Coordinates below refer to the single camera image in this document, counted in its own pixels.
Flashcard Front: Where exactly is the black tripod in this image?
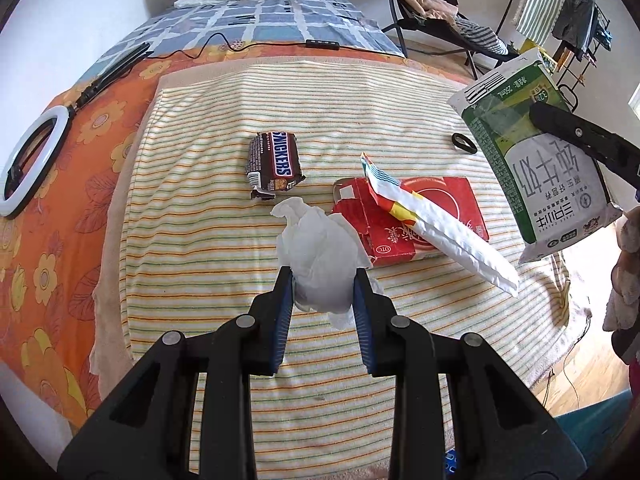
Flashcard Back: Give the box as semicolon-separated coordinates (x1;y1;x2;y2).
70;42;153;108

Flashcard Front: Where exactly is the blue plaid bed sheet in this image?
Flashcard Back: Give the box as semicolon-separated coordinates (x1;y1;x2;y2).
95;0;406;61

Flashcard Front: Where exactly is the pink cloth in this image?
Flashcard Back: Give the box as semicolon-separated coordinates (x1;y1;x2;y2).
397;0;458;19

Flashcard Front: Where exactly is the white ring light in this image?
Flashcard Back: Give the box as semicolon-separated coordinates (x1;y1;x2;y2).
0;105;68;218

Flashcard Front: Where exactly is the white tissue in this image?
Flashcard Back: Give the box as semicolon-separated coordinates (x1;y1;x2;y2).
270;197;386;330

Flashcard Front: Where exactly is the red cardboard box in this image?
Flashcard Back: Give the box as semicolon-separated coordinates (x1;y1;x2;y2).
331;176;490;268

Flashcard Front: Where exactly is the dark hanging jacket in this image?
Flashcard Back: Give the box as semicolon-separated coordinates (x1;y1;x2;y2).
552;0;598;56

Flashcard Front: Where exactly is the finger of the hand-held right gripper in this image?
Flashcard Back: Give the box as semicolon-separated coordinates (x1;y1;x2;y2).
529;103;640;188

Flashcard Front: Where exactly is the grey striped garment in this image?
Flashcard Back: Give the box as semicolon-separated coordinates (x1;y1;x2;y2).
452;12;509;56

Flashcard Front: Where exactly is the black metal clothes rack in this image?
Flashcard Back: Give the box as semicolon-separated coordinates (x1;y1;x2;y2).
497;0;615;111

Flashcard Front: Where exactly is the striped towel blanket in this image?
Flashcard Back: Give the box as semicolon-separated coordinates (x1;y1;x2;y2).
90;57;593;480

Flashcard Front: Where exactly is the orange floral blanket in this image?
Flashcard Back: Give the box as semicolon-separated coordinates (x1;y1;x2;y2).
0;42;481;428

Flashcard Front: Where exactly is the person's right forearm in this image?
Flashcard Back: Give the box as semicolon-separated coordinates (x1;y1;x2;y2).
602;205;640;333

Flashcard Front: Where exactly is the brown chocolate bar wrapper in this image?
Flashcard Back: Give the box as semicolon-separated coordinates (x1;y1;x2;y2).
245;131;307;202

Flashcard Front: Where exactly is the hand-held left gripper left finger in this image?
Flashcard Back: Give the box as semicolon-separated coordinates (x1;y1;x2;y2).
57;266;296;480

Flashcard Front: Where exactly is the green white milk carton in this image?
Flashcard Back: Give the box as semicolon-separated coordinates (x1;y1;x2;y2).
446;49;623;266

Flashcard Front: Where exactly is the black cable with inline remote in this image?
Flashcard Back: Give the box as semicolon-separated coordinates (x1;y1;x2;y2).
150;32;406;58

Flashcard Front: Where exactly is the blue plastic bin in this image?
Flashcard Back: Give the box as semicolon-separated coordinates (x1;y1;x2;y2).
560;390;636;461

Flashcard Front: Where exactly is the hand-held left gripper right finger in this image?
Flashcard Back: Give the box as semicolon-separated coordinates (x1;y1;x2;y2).
352;268;586;480

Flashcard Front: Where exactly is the green striped hanging towel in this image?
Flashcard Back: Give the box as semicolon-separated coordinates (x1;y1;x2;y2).
515;0;572;43

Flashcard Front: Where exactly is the long white colourful wrapper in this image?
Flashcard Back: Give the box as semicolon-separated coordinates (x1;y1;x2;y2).
360;152;520;297

